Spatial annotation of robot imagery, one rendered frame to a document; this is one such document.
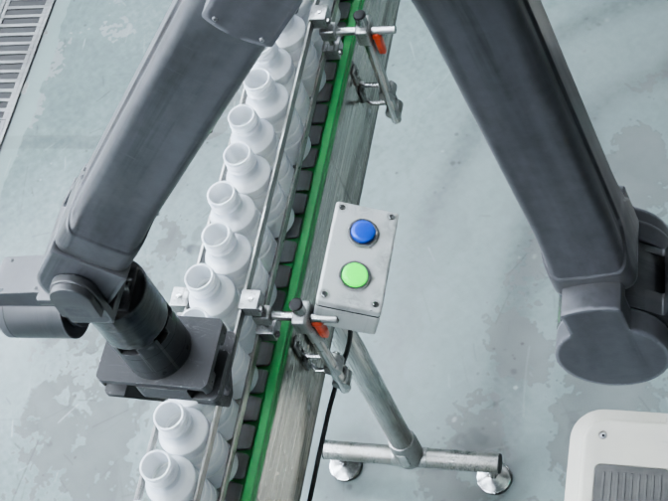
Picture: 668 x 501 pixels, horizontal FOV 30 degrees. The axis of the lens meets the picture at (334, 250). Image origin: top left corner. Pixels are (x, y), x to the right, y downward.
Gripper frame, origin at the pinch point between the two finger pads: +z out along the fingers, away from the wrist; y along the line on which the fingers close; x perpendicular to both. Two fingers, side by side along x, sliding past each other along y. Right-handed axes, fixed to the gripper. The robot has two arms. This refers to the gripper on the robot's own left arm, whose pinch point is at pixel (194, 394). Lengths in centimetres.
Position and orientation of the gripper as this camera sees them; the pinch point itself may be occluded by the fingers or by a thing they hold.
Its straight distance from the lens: 114.1
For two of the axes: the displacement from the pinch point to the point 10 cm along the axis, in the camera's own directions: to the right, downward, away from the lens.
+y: 9.5, 0.4, -3.0
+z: 2.3, 5.1, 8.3
